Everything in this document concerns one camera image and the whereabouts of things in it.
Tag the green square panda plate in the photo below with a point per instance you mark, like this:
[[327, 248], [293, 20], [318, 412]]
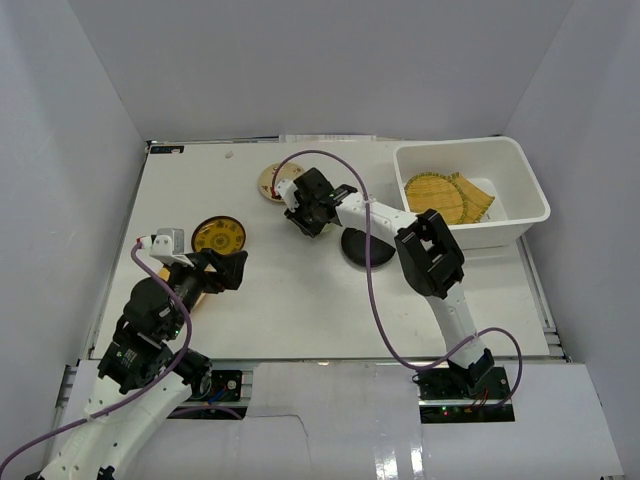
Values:
[[327, 228]]

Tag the round bamboo plate green rim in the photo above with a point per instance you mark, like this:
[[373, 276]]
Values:
[[432, 191]]

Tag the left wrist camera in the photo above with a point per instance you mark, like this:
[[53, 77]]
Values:
[[167, 245]]

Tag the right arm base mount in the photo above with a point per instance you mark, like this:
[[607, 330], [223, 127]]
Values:
[[444, 399]]

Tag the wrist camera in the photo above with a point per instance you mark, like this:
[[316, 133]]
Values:
[[167, 245], [284, 191]]

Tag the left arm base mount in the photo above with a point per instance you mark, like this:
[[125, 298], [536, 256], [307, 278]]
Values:
[[215, 396]]

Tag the rectangular bamboo tray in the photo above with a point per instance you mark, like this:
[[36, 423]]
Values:
[[477, 202]]

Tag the white plastic bin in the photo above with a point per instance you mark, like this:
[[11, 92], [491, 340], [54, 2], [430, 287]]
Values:
[[484, 188]]

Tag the brown yellow patterned plate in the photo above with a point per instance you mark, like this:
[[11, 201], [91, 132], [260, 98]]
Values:
[[222, 234]]

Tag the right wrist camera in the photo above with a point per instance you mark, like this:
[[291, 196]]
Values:
[[284, 191]]

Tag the beige round plate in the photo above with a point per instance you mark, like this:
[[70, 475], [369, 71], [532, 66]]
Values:
[[273, 174]]

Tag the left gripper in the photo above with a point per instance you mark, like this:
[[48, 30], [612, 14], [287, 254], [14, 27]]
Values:
[[211, 272]]

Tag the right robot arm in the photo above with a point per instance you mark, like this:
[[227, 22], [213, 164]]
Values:
[[430, 258]]

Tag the yellow square panda plate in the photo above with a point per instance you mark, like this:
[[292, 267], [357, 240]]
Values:
[[189, 284]]

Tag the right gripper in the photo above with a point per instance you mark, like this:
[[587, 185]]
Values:
[[295, 218]]

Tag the papers behind table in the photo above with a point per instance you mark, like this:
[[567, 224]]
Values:
[[330, 138]]

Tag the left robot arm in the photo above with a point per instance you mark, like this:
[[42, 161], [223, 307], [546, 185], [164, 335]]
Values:
[[140, 380]]

